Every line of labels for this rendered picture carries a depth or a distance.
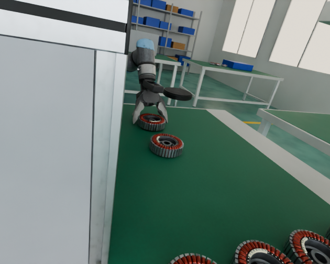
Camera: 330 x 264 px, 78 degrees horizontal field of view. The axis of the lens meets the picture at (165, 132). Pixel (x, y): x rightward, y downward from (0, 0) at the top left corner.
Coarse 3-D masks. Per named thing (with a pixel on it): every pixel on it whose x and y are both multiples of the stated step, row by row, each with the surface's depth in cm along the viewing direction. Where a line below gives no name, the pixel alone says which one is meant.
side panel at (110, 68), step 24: (96, 72) 19; (120, 72) 20; (96, 96) 20; (120, 96) 21; (96, 120) 21; (120, 120) 22; (96, 144) 23; (96, 168) 24; (96, 192) 26; (96, 216) 27; (96, 240) 30
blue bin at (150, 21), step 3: (144, 18) 633; (147, 18) 609; (150, 18) 611; (153, 18) 614; (144, 21) 632; (147, 21) 612; (150, 21) 615; (153, 21) 618; (156, 21) 620; (159, 21) 623; (144, 24) 632; (147, 24) 616; (150, 24) 618; (153, 24) 621; (156, 24) 623
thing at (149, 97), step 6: (144, 78) 83; (150, 78) 83; (144, 90) 82; (138, 96) 87; (144, 96) 82; (150, 96) 83; (156, 96) 84; (144, 102) 83; (150, 102) 83; (156, 102) 84
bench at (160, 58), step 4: (128, 52) 327; (156, 56) 354; (160, 56) 368; (164, 56) 383; (156, 60) 317; (160, 60) 319; (164, 60) 321; (168, 60) 328; (172, 60) 340; (160, 64) 404; (172, 64) 328; (176, 64) 330; (180, 64) 332; (160, 68) 407; (176, 68) 336; (160, 72) 411; (172, 72) 342; (176, 72) 339; (172, 76) 342; (172, 80) 344; (160, 84) 412; (172, 84) 347; (128, 92) 330; (132, 92) 332; (136, 92) 334; (168, 100) 358; (168, 104) 362
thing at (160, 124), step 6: (144, 114) 84; (150, 114) 86; (156, 114) 87; (138, 120) 81; (144, 120) 79; (150, 120) 80; (156, 120) 86; (162, 120) 82; (144, 126) 79; (150, 126) 78; (156, 126) 79; (162, 126) 81
